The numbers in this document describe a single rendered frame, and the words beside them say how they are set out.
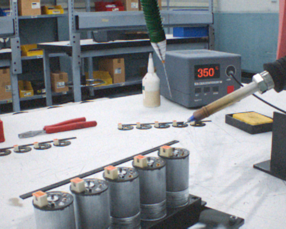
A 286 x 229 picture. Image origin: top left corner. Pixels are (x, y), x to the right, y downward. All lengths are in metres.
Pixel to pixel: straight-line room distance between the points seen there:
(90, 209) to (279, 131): 0.25
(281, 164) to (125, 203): 0.22
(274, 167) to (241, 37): 5.86
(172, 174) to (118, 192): 0.06
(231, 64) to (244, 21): 5.49
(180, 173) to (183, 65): 0.43
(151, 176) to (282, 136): 0.19
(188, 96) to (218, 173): 0.30
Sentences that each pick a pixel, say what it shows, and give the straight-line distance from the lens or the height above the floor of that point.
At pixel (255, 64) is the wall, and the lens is 6.12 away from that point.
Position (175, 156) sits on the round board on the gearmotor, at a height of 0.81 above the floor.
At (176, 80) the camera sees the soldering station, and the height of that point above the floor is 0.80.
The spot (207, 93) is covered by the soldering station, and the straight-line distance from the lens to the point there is 0.73.
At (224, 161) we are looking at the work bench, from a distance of 0.47.
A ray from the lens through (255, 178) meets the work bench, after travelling 0.43.
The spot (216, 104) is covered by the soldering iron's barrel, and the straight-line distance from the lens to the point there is 0.29.
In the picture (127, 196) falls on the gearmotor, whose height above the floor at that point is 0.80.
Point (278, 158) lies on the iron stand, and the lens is 0.44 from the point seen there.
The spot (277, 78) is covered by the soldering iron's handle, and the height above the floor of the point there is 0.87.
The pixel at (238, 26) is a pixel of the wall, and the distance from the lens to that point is 6.30.
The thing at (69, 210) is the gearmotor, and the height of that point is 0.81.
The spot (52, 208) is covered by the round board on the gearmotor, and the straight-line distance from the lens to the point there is 0.23.
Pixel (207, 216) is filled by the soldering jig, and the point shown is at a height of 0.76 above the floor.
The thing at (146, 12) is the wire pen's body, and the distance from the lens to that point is 0.26.
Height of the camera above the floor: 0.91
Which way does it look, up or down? 13 degrees down
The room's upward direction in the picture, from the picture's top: 2 degrees counter-clockwise
